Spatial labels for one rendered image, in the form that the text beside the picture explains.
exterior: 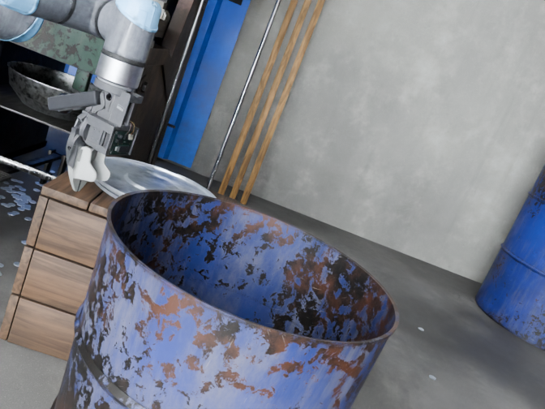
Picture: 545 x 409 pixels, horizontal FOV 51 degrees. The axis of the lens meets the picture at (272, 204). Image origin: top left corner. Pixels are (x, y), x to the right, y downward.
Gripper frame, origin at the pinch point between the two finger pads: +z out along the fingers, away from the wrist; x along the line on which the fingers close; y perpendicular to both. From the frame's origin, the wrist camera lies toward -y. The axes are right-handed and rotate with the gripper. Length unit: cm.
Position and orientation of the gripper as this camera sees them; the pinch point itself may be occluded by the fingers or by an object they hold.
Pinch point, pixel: (75, 182)
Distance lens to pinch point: 110.7
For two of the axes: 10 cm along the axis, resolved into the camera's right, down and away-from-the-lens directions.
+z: -3.6, 9.0, 2.4
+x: 4.0, -0.8, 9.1
